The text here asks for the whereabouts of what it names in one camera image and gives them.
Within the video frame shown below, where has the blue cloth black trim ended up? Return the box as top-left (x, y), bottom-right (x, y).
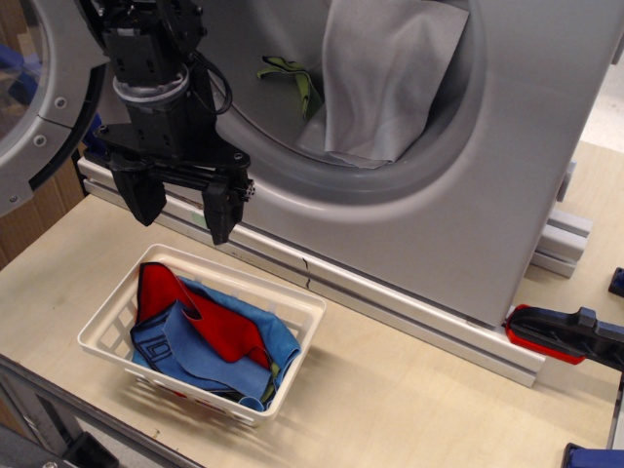
top-left (131, 277), bottom-right (301, 411)

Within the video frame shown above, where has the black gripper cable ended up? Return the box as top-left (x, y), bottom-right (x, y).
top-left (192, 51), bottom-right (234, 117)

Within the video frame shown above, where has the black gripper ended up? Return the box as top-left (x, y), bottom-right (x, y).
top-left (96, 95), bottom-right (253, 245)

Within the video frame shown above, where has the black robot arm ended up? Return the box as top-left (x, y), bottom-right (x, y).
top-left (78, 1), bottom-right (253, 245)

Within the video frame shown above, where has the grey metal frame bar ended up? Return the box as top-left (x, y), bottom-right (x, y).
top-left (1, 356), bottom-right (199, 467)

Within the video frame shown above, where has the grey cloth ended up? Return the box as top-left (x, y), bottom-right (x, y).
top-left (298, 1), bottom-right (470, 170)

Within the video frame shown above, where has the black clamp piece right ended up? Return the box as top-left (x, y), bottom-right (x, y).
top-left (608, 267), bottom-right (624, 297)

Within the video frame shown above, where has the green cloth black trim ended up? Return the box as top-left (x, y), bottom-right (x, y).
top-left (255, 56), bottom-right (324, 120)

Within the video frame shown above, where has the blue black clamp corner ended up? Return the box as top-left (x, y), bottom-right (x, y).
top-left (561, 444), bottom-right (624, 468)

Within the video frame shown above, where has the white plastic basket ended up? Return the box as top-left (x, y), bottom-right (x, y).
top-left (78, 244), bottom-right (327, 427)

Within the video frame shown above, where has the red black clamp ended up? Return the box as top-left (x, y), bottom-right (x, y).
top-left (505, 304), bottom-right (623, 371)

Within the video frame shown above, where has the grey toy washing machine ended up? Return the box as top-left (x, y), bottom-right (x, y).
top-left (199, 1), bottom-right (623, 327)

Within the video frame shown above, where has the round washing machine door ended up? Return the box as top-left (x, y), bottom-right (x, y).
top-left (1, 1), bottom-right (107, 215)

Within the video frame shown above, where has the red cloth black trim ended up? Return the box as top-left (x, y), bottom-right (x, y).
top-left (136, 262), bottom-right (270, 369)

